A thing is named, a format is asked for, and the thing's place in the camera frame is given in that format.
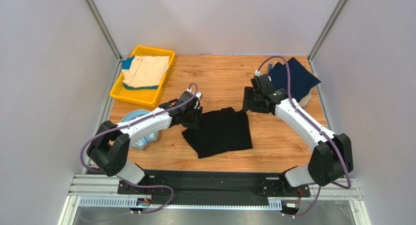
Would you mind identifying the black t shirt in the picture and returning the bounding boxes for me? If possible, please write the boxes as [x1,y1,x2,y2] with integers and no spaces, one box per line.
[182,107,253,159]

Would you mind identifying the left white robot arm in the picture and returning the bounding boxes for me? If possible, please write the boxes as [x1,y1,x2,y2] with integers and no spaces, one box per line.
[83,89,203,184]

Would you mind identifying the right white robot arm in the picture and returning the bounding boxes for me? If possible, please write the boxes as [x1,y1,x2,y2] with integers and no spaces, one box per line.
[242,75,354,191]

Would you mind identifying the yellow plastic tray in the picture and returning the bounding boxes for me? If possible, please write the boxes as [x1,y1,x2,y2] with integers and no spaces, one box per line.
[109,45,175,107]

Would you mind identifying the folded navy t shirt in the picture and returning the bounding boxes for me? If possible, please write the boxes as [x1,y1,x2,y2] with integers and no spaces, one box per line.
[268,58,321,103]

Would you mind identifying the light blue headphones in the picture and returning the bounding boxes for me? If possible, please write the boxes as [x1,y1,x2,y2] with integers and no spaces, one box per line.
[121,109,159,150]

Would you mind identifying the cream t shirt in tray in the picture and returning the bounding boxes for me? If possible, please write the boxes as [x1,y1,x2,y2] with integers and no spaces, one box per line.
[122,56,169,87]

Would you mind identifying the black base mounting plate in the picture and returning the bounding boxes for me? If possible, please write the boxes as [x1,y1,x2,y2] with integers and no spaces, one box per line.
[118,170,311,206]

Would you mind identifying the teal t shirt in tray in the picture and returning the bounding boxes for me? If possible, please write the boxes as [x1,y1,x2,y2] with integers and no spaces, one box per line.
[121,56,158,90]

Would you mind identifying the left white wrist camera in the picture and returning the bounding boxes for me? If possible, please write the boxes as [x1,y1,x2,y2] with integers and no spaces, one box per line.
[187,88,203,100]

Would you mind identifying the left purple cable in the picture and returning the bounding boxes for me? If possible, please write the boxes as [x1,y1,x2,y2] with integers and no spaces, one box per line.
[80,82,200,216]

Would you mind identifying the purple cable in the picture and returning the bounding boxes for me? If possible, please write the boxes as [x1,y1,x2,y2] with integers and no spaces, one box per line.
[80,82,200,216]
[256,56,352,218]

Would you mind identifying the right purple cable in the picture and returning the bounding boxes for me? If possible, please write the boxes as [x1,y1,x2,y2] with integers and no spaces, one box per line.
[256,56,352,218]

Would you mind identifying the aluminium frame rail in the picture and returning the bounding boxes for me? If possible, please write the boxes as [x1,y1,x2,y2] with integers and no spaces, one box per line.
[78,0,123,173]

